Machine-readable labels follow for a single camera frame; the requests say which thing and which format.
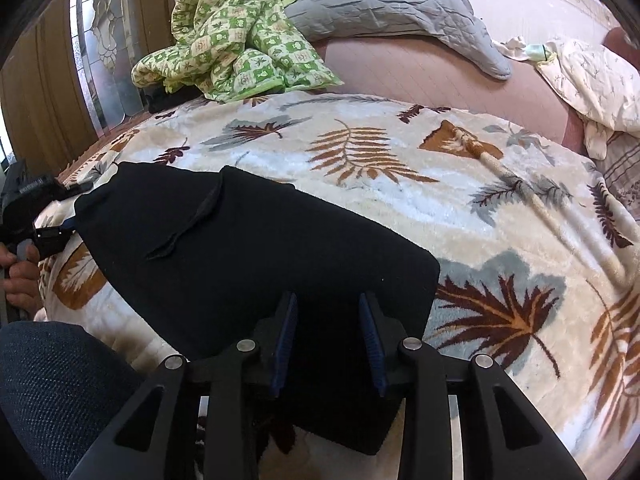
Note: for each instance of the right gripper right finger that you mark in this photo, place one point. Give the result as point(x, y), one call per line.
point(503, 436)

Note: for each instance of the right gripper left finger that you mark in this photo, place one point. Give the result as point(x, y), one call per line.
point(209, 419)

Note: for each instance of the black pants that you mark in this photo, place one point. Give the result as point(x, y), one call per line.
point(204, 257)

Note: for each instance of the person left hand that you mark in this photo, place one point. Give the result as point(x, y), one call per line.
point(21, 284)

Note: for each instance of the blue jeans leg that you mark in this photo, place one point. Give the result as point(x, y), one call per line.
point(60, 388)

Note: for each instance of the stained glass wardrobe door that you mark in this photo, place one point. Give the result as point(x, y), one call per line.
point(66, 84)

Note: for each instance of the leaf pattern fleece blanket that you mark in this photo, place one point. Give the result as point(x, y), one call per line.
point(539, 261)

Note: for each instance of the green patterned cloth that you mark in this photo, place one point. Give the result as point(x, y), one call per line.
point(232, 50)

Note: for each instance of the striped floral bedsheet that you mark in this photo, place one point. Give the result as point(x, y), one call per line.
point(621, 171)

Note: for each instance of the cream crumpled quilt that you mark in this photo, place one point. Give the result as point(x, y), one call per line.
point(600, 86)

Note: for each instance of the pink mattress sheet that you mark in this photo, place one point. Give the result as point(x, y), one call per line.
point(424, 71)

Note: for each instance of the small mint green item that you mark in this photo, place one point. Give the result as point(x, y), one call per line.
point(537, 53)

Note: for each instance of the grey quilted pillow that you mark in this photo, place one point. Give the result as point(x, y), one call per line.
point(452, 22)

